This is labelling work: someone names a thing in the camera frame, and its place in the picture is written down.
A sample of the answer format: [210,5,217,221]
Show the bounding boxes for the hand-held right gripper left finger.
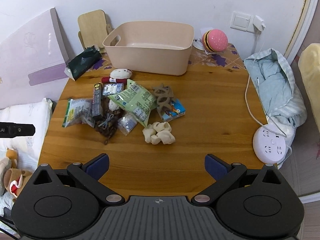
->
[31,153,125,205]

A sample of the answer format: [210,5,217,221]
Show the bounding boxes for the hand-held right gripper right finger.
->
[190,154,287,205]

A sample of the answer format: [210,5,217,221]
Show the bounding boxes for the dark brown plush toy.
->
[94,97,126,145]

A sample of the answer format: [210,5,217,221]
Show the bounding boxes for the small clear blue packet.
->
[117,112,138,136]

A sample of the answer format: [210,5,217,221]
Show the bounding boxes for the long black box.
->
[92,83,104,121]

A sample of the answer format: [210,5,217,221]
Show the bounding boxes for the green snack bag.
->
[108,79,159,128]

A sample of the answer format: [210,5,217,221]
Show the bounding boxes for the blue white patterned packet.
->
[102,83,125,97]

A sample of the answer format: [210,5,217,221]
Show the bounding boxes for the white cat plush toy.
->
[101,68,133,84]

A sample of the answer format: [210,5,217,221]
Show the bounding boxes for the beige plastic storage basin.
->
[102,22,195,76]

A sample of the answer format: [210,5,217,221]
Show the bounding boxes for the white pillow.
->
[0,97,53,172]

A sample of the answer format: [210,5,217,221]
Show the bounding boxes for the beige plush toy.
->
[0,148,19,196]

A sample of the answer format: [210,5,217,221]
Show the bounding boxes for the wooden desk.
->
[37,44,269,198]

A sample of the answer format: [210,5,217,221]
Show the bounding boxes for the brown plush bear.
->
[3,167,33,203]

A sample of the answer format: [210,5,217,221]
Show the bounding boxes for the green white snack packet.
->
[62,98,96,129]

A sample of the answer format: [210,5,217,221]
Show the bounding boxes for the white round power strip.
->
[252,125,288,165]

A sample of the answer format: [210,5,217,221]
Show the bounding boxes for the white fluffy scrunchie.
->
[142,121,176,145]

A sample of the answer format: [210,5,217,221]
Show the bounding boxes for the blue colourful carton box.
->
[160,97,187,123]

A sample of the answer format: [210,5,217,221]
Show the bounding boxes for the white purple floral panel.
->
[0,8,71,107]

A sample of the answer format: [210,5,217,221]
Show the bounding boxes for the dark green tissue pack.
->
[65,45,103,81]

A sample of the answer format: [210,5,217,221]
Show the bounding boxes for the light blue quilt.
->
[243,48,308,137]

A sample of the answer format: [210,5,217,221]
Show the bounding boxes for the purple floral table mat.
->
[84,43,247,73]

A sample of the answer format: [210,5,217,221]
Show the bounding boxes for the white round stand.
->
[192,38,208,51]

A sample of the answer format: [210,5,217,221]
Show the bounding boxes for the light wooden chair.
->
[77,9,113,53]

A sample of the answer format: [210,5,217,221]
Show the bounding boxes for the pink hamburger toy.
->
[202,29,229,54]

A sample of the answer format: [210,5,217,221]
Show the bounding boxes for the pale yellow cushion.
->
[298,43,320,111]

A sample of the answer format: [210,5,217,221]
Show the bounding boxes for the white charger plug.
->
[253,15,266,34]

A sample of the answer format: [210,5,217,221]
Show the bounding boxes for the brown cardboard ring cutouts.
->
[152,85,177,115]

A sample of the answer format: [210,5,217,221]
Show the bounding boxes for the white wall switch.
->
[230,11,251,32]

